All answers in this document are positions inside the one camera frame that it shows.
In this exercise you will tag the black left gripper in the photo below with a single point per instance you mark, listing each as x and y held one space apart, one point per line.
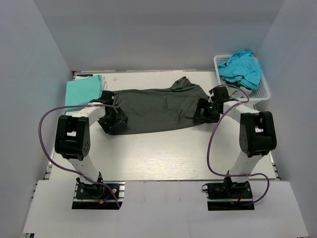
120 117

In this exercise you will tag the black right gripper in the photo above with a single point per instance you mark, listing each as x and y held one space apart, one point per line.
203 103

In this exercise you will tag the dark grey t-shirt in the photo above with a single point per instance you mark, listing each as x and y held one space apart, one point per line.
158 110

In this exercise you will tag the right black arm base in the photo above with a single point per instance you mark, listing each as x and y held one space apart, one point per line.
228 196

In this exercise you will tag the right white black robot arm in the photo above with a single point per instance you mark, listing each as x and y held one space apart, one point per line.
257 135

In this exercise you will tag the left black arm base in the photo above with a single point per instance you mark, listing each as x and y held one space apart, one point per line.
97 197

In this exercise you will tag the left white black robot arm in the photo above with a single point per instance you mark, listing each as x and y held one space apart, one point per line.
73 141

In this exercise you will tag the crumpled grey white t-shirt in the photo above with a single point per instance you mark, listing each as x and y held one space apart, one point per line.
236 93

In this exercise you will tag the green garment in basket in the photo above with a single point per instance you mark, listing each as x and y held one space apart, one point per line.
236 85

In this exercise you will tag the folded mint green t-shirt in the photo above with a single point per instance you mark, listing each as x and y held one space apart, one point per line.
82 91

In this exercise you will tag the crumpled cyan t-shirt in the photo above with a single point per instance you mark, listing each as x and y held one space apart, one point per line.
241 68

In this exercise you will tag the white plastic laundry basket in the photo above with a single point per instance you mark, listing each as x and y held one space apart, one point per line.
256 96

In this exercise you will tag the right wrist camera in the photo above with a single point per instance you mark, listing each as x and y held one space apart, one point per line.
220 95

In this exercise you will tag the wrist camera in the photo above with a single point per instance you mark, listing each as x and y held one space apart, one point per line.
108 98
220 95

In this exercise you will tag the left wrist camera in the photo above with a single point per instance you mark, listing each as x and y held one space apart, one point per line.
108 98

